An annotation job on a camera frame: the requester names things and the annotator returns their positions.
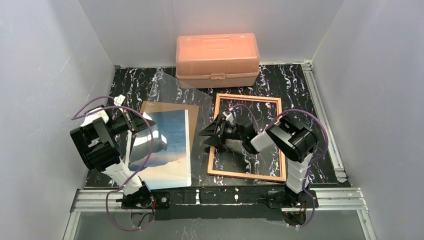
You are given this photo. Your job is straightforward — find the landscape photo print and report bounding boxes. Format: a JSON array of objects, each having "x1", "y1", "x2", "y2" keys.
[{"x1": 126, "y1": 110, "x2": 192, "y2": 190}]

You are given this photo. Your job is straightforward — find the pink wooden picture frame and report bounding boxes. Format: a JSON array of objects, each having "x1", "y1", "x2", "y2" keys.
[{"x1": 207, "y1": 93, "x2": 287, "y2": 182}]

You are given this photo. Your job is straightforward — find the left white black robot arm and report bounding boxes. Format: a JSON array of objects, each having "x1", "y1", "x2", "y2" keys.
[{"x1": 70, "y1": 105, "x2": 156, "y2": 205}]

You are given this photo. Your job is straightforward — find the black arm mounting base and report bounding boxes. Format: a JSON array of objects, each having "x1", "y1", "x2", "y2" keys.
[{"x1": 139, "y1": 184, "x2": 319, "y2": 221}]

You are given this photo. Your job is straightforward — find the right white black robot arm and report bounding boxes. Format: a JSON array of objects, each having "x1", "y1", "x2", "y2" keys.
[{"x1": 199, "y1": 110, "x2": 318, "y2": 197}]

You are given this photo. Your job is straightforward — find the brown cardboard backing board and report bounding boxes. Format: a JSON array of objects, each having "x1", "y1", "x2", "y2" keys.
[{"x1": 140, "y1": 101, "x2": 199, "y2": 151}]

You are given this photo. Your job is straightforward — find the orange plastic storage box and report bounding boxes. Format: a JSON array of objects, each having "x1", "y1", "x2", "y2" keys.
[{"x1": 175, "y1": 33, "x2": 260, "y2": 89}]

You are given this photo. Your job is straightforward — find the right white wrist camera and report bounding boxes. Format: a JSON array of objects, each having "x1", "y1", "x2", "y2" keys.
[{"x1": 222, "y1": 107, "x2": 234, "y2": 125}]

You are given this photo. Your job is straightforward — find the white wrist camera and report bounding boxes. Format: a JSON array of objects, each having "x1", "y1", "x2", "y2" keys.
[
  {"x1": 222, "y1": 107, "x2": 234, "y2": 125},
  {"x1": 113, "y1": 94, "x2": 126, "y2": 107}
]

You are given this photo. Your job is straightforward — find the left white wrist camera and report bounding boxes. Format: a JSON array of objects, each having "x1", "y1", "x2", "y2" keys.
[{"x1": 113, "y1": 94, "x2": 126, "y2": 107}]

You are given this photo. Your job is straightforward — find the aluminium right side rail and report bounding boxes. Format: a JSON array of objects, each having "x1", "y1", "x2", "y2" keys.
[{"x1": 300, "y1": 60, "x2": 348, "y2": 183}]

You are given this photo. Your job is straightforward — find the aluminium rail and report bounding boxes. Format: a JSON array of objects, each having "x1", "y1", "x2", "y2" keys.
[
  {"x1": 300, "y1": 60, "x2": 348, "y2": 183},
  {"x1": 70, "y1": 187, "x2": 369, "y2": 212}
]

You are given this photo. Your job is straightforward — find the aluminium front rail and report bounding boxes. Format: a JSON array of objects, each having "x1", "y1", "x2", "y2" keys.
[{"x1": 70, "y1": 187, "x2": 369, "y2": 212}]

